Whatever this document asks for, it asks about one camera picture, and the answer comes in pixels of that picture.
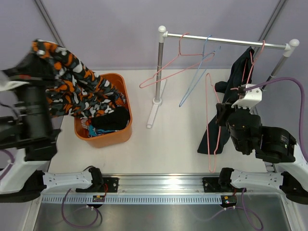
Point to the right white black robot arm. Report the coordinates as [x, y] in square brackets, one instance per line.
[270, 144]

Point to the black shorts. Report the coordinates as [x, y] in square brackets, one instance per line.
[114, 121]

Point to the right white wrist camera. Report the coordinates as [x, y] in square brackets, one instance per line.
[249, 97]

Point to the blue wire hanger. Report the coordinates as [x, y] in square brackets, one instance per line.
[198, 73]

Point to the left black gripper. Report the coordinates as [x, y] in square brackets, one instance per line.
[35, 69]

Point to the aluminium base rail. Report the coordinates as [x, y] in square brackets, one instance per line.
[158, 183]

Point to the pink hanger under navy shorts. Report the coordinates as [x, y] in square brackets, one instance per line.
[253, 61]

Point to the silver clothes rack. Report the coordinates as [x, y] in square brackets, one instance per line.
[287, 48]

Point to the white slotted cable duct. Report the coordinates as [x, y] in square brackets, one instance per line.
[134, 199]

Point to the dark navy shorts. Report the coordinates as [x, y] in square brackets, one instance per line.
[215, 137]

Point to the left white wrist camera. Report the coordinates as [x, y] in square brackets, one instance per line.
[7, 84]

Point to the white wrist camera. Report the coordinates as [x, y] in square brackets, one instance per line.
[249, 97]
[7, 84]

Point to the orange grey camouflage shorts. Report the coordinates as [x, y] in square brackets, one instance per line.
[78, 91]

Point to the orange plastic laundry basket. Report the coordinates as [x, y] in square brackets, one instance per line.
[111, 138]

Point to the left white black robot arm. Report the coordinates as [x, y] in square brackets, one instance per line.
[30, 131]

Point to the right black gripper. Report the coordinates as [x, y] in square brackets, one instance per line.
[225, 108]

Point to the blue orange patterned shorts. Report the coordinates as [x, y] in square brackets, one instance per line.
[96, 131]

